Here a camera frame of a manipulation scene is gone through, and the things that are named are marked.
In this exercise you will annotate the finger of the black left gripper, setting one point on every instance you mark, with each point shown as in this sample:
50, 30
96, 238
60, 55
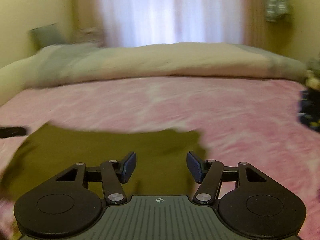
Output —
7, 132

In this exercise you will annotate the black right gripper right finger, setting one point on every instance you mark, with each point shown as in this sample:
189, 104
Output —
208, 175

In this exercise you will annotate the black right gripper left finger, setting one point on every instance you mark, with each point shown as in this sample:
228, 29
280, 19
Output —
114, 174

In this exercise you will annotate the olive green shirt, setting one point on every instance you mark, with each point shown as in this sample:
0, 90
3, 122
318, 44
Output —
161, 158

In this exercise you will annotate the dark floral clothes pile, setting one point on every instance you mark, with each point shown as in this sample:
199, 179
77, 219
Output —
308, 113

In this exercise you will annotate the pale green quilted mattress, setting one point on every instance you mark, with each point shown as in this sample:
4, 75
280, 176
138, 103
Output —
16, 77

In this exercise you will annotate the pink rose blanket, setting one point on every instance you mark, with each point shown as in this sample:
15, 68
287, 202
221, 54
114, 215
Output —
239, 120

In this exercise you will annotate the cream grey rolled duvet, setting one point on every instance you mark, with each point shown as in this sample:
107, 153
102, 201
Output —
74, 63

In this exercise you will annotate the grey pillow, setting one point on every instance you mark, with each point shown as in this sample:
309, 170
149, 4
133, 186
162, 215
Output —
46, 36

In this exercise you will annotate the beige side curtain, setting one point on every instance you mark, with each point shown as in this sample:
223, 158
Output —
88, 22

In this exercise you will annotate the white sheer curtain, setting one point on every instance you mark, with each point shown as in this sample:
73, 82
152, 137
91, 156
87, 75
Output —
134, 23

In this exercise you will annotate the silver puffer jacket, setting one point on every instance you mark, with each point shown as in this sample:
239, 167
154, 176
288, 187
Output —
277, 10

